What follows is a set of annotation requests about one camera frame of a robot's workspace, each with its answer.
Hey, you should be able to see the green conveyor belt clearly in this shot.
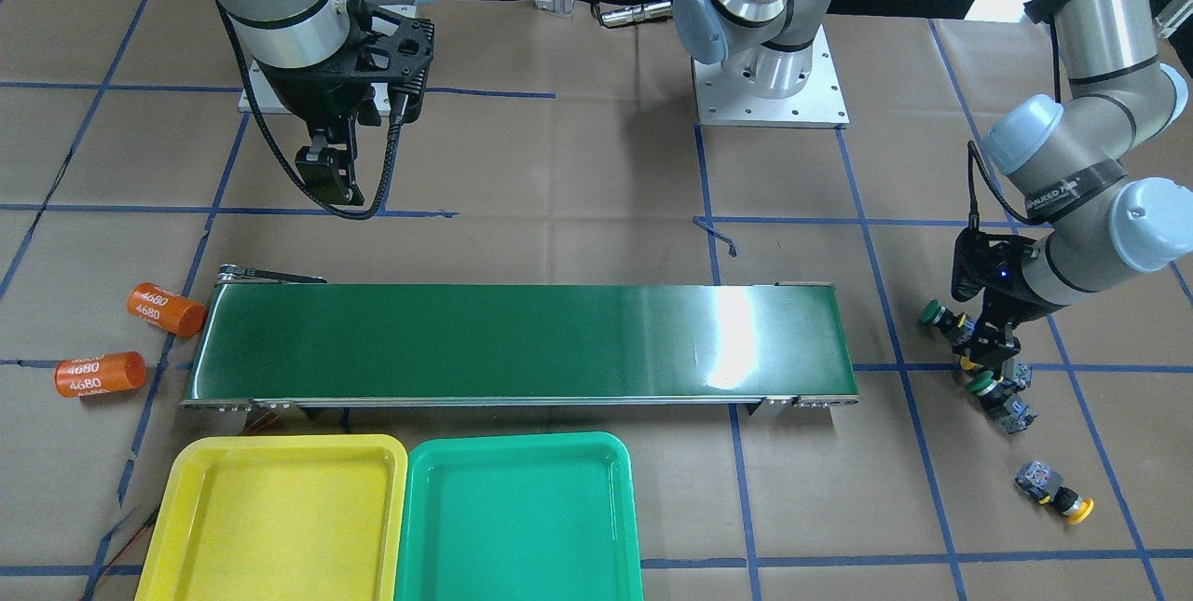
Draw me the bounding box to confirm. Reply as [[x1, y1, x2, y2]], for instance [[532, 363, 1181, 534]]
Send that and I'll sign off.
[[183, 271, 860, 411]]

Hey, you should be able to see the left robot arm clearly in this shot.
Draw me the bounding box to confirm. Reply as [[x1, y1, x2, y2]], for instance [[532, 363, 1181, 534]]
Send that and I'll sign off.
[[952, 0, 1189, 363]]

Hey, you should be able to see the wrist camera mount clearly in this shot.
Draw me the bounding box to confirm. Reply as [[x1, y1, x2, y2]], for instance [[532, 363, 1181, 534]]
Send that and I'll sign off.
[[950, 227, 1036, 301], [345, 0, 435, 124]]

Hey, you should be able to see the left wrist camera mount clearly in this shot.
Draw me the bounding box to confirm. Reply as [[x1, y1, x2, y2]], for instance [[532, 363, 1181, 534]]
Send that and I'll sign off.
[[950, 227, 1036, 301]]

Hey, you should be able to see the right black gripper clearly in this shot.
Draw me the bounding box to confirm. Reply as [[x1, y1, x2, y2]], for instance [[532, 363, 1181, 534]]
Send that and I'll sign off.
[[256, 56, 383, 206]]

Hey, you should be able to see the yellow plastic tray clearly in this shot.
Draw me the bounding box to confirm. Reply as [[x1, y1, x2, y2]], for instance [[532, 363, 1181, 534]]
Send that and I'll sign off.
[[136, 434, 406, 600]]

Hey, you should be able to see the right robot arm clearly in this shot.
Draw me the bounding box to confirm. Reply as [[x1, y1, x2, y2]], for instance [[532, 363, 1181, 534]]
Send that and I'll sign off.
[[214, 0, 435, 222]]

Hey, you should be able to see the green push button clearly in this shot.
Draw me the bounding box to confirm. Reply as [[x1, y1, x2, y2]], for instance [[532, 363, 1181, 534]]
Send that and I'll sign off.
[[919, 299, 975, 347], [966, 368, 1036, 434]]

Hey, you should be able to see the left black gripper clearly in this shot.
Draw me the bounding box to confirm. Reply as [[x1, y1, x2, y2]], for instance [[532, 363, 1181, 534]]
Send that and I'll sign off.
[[968, 280, 1055, 368]]

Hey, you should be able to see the yellow push button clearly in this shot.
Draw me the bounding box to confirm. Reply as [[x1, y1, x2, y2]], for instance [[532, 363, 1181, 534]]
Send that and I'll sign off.
[[958, 349, 1033, 389], [1013, 459, 1095, 526]]

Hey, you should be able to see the orange 4680 cylinder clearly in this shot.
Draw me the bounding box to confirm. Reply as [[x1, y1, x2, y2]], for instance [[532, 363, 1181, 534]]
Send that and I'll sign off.
[[54, 351, 146, 398], [125, 281, 206, 337]]

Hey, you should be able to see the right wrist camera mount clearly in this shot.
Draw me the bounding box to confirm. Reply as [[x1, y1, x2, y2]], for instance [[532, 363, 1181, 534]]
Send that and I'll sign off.
[[345, 0, 435, 124]]

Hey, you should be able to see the green plastic tray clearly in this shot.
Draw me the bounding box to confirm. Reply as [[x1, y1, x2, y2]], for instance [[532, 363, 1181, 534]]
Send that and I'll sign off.
[[392, 430, 644, 600]]

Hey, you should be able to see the silver cable connector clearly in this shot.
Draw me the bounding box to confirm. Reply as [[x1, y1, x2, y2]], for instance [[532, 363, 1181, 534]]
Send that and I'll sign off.
[[591, 1, 673, 29]]

